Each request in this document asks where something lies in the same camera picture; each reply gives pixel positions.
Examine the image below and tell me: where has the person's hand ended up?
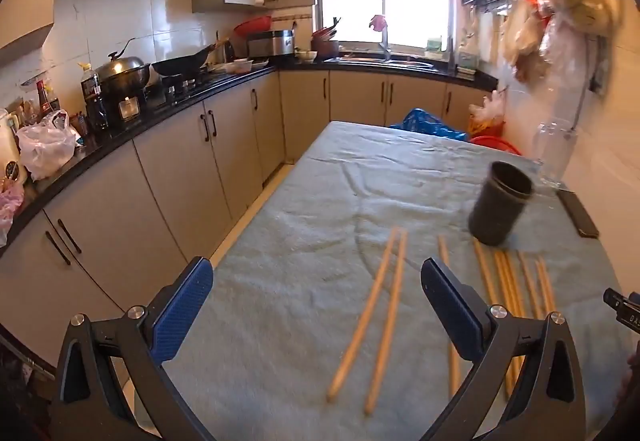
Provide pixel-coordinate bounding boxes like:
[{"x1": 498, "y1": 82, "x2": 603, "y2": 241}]
[{"x1": 616, "y1": 351, "x2": 640, "y2": 405}]

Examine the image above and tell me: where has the black smartphone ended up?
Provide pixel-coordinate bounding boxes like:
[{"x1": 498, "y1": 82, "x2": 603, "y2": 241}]
[{"x1": 556, "y1": 188, "x2": 600, "y2": 239}]

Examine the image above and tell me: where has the dark utensil holder cup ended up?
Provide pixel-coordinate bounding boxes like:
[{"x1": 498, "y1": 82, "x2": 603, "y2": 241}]
[{"x1": 468, "y1": 161, "x2": 534, "y2": 246}]

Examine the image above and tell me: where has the clear glass mug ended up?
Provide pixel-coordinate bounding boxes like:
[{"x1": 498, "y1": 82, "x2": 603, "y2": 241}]
[{"x1": 532, "y1": 118, "x2": 578, "y2": 188}]

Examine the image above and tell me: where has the red plastic basin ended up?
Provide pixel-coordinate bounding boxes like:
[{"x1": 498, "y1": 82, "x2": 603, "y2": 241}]
[{"x1": 470, "y1": 135, "x2": 521, "y2": 156}]

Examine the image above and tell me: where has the red basket with bags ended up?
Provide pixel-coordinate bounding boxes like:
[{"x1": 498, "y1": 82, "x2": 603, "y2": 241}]
[{"x1": 468, "y1": 89, "x2": 508, "y2": 138}]

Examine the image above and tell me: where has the grey-blue table cloth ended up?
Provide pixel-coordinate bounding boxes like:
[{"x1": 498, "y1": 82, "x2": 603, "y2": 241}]
[{"x1": 135, "y1": 120, "x2": 632, "y2": 441}]

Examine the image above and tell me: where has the white plastic bag on counter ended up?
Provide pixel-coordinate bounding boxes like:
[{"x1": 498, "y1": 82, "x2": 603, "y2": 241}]
[{"x1": 17, "y1": 109, "x2": 79, "y2": 181}]

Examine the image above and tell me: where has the blue plastic bag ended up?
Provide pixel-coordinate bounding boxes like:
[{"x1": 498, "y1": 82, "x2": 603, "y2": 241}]
[{"x1": 390, "y1": 108, "x2": 469, "y2": 142}]

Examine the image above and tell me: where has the dark sauce bottle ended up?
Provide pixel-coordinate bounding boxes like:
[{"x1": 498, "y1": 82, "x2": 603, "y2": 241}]
[{"x1": 78, "y1": 63, "x2": 110, "y2": 134}]

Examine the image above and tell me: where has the large hanging plastic bag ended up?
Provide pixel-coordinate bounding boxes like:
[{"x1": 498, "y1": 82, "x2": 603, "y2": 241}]
[{"x1": 522, "y1": 0, "x2": 615, "y2": 90}]

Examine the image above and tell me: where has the steel lidded pot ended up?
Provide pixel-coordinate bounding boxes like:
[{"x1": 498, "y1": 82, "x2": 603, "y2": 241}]
[{"x1": 96, "y1": 38, "x2": 150, "y2": 93}]

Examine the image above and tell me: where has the black wok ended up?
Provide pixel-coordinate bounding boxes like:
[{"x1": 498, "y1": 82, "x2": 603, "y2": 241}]
[{"x1": 152, "y1": 40, "x2": 224, "y2": 77}]

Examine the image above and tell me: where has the steel sink faucet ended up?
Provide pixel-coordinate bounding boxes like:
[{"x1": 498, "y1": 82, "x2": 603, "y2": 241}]
[{"x1": 369, "y1": 14, "x2": 390, "y2": 60}]

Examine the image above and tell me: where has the dark red utensil pot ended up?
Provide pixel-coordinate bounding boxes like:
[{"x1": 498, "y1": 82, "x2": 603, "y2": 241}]
[{"x1": 310, "y1": 17, "x2": 341, "y2": 60}]

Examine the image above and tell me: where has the silver rice cooker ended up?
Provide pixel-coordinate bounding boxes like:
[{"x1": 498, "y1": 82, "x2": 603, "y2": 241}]
[{"x1": 246, "y1": 29, "x2": 295, "y2": 60}]

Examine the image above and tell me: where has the red colander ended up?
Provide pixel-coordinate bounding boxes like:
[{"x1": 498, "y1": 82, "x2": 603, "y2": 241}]
[{"x1": 233, "y1": 15, "x2": 272, "y2": 39}]

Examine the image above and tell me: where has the black power cable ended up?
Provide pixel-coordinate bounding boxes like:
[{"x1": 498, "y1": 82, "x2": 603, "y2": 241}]
[{"x1": 569, "y1": 32, "x2": 601, "y2": 132}]

